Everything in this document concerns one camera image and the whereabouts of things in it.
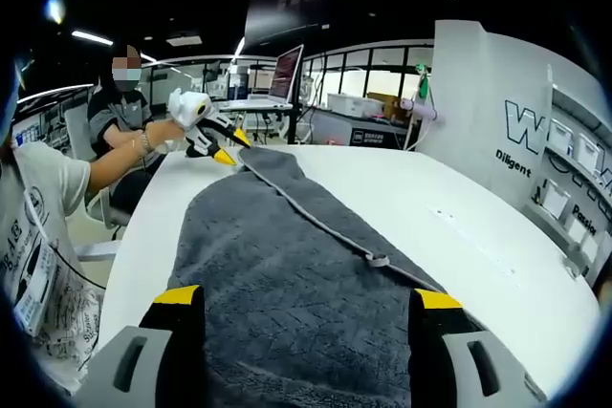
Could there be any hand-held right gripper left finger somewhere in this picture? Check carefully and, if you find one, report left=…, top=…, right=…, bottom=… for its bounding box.
left=76, top=283, right=208, bottom=408

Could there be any group of white storage bins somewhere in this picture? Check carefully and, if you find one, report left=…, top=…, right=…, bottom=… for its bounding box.
left=544, top=123, right=612, bottom=264

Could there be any large hanging dark screen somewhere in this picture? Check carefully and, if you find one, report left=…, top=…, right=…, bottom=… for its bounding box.
left=243, top=0, right=336, bottom=49

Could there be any white chest device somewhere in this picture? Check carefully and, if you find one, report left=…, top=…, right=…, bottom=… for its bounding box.
left=12, top=238, right=59, bottom=335

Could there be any white hanging cable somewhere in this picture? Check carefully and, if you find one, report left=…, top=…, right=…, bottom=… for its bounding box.
left=404, top=92, right=436, bottom=151

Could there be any person's left hand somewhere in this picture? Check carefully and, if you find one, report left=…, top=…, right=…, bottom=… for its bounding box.
left=145, top=118, right=187, bottom=147

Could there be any computer monitor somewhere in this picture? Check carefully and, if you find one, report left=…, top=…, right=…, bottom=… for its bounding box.
left=267, top=43, right=306, bottom=102

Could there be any person's white printed shirt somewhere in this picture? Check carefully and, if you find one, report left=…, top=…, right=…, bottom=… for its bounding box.
left=0, top=140, right=104, bottom=390

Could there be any grey metal shelf rack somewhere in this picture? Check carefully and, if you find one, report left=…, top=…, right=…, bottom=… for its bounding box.
left=525, top=63, right=612, bottom=280

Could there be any grey fluffy towel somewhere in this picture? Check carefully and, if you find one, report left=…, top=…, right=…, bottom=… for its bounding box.
left=166, top=145, right=474, bottom=408

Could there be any green hanging object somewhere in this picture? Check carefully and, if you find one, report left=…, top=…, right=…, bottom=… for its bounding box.
left=415, top=63, right=432, bottom=99

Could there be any white standing desk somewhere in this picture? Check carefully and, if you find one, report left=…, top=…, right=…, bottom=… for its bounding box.
left=219, top=97, right=295, bottom=142

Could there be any dark counter cabinet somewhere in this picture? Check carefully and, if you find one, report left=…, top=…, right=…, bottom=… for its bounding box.
left=295, top=106, right=413, bottom=149

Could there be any white plastic crate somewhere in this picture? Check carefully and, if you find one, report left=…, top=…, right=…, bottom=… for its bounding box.
left=327, top=92, right=384, bottom=118

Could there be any pink roll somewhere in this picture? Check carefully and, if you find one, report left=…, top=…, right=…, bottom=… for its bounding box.
left=400, top=97, right=439, bottom=121

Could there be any white table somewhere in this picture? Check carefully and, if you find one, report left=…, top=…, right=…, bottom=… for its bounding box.
left=98, top=142, right=601, bottom=399

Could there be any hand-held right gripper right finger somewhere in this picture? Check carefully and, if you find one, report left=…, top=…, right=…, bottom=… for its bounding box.
left=408, top=287, right=546, bottom=408

